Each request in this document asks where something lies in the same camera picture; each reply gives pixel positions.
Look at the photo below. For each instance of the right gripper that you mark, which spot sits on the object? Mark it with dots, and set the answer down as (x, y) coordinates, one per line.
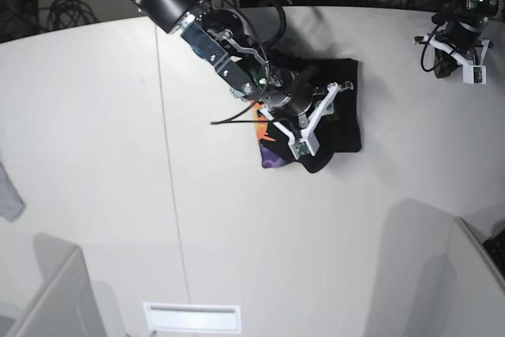
(288, 96)

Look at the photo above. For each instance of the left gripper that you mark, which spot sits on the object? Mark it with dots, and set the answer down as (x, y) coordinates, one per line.
(462, 32)

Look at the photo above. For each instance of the black T-shirt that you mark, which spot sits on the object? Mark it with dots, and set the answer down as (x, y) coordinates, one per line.
(337, 133)

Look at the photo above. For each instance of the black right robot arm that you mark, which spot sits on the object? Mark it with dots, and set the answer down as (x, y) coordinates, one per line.
(227, 40)

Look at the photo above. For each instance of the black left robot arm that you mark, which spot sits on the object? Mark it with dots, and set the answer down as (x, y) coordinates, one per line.
(488, 8)

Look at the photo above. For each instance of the black keyboard at right edge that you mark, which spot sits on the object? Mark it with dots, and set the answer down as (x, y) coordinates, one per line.
(495, 248)

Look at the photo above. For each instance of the white partition lower right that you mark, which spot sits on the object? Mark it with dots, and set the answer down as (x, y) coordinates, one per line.
(460, 293)

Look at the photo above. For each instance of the white partition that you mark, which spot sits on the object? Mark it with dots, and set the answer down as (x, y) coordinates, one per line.
(46, 290)
(460, 293)

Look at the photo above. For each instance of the grey cloth at left edge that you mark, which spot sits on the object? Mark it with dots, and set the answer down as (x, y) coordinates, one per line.
(12, 206)

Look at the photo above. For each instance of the white partition lower left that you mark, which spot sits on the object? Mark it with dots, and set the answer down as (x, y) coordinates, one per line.
(46, 290)

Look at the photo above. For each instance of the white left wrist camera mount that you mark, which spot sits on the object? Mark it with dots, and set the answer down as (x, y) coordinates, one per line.
(448, 58)

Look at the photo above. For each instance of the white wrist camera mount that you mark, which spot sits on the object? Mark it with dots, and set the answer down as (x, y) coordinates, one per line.
(448, 58)
(302, 140)

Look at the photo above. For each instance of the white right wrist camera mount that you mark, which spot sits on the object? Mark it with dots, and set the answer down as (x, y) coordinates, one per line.
(302, 140)

